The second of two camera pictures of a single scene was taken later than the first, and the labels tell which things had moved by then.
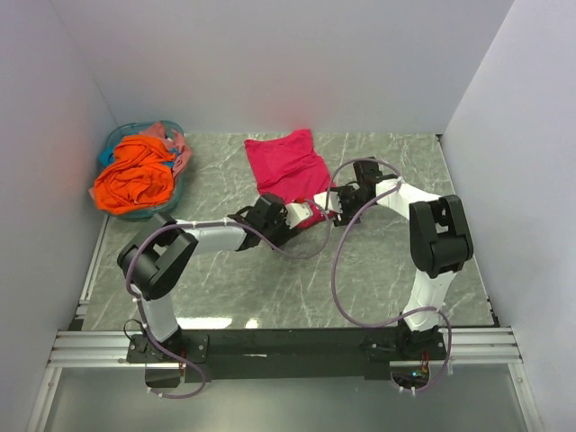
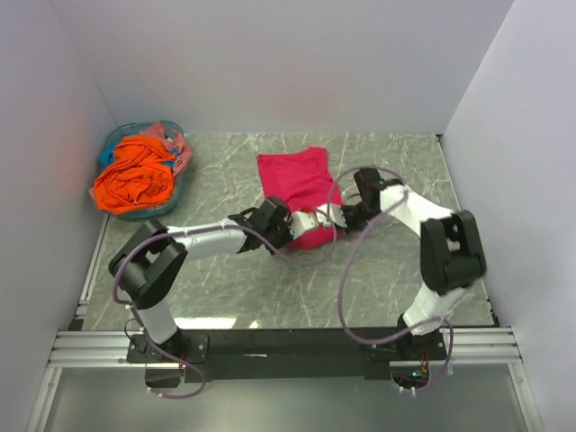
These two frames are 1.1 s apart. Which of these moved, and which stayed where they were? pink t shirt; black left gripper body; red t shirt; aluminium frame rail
Moved: red t shirt
Stayed: pink t shirt; aluminium frame rail; black left gripper body
